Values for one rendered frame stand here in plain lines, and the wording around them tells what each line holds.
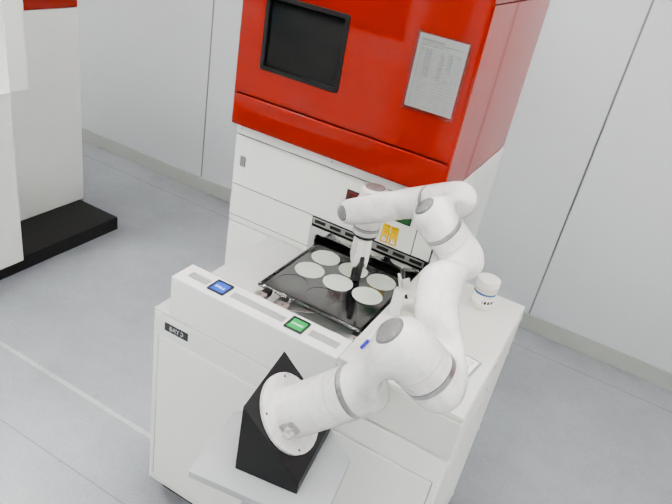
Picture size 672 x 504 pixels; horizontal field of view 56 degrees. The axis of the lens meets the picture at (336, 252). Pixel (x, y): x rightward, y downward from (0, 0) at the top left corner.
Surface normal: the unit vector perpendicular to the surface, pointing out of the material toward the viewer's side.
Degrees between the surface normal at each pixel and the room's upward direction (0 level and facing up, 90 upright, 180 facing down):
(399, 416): 90
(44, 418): 0
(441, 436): 90
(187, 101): 90
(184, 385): 90
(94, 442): 0
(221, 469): 0
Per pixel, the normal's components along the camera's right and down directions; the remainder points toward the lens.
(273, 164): -0.47, 0.36
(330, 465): 0.17, -0.86
